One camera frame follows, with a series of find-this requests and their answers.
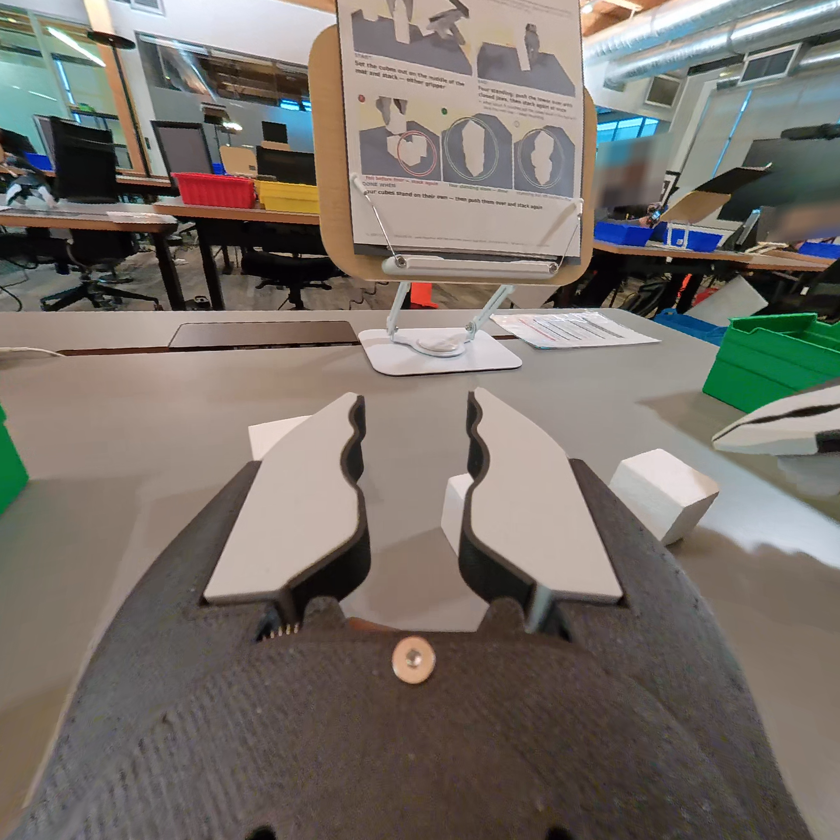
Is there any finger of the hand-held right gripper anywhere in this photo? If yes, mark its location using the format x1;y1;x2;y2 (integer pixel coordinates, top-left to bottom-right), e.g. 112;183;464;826
721;379;840;431
713;412;840;456

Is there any printed instruction sheet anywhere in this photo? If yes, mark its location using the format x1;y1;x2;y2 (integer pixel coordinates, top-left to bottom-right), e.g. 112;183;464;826
336;0;585;258

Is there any wooden office desk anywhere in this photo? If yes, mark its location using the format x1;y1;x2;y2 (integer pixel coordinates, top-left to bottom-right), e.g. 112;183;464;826
0;205;188;312
591;239;836;317
153;199;322;311

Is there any black office chair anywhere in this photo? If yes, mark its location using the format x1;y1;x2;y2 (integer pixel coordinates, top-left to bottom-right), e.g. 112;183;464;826
239;248;337;311
38;226;166;313

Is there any brown cardboard flap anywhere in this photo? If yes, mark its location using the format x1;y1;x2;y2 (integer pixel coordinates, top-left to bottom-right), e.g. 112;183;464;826
659;167;773;224

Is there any printed paper sheet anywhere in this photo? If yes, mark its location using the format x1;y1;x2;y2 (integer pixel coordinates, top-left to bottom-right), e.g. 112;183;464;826
491;310;661;349

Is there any black computer monitor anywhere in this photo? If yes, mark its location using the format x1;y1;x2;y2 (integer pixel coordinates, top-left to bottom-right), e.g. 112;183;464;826
717;136;840;225
255;145;318;186
49;117;120;203
151;121;215;179

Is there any green plastic bin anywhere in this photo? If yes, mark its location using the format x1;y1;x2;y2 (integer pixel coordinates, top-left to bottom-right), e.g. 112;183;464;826
0;403;29;517
702;313;840;414

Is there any silver ceiling duct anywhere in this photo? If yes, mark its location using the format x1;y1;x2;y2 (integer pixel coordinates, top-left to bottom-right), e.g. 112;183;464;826
583;0;840;90

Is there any white hard foam cube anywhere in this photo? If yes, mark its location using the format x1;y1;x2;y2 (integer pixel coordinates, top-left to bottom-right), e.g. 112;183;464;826
248;415;316;464
609;449;721;547
441;472;475;556

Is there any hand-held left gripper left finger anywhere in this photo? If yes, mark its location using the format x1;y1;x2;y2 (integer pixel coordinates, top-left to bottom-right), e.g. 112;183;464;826
202;392;372;622

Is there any red plastic bin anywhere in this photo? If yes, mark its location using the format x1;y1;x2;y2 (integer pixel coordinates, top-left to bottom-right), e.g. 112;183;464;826
171;172;257;208

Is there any black floor lamp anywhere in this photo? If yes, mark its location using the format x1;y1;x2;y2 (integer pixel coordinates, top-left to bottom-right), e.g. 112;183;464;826
85;29;144;173

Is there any yellow plastic bin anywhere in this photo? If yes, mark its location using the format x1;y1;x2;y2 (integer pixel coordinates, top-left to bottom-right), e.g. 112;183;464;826
255;180;321;215

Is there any white panel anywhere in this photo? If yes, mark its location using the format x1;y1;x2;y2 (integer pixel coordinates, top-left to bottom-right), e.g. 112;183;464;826
694;273;769;327

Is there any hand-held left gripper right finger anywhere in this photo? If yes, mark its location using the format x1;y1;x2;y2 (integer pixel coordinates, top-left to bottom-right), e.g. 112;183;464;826
458;387;625;635

